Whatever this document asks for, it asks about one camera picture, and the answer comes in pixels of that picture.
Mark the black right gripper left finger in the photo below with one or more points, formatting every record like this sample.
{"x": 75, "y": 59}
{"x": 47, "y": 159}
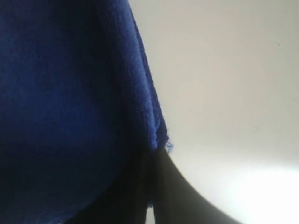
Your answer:
{"x": 126, "y": 200}

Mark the blue microfibre towel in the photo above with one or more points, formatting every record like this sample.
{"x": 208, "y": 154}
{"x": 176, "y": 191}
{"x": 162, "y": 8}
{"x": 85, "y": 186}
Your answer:
{"x": 76, "y": 100}

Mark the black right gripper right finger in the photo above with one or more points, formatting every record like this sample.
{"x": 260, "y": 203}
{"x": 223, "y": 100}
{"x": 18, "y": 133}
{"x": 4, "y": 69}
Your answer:
{"x": 175, "y": 201}

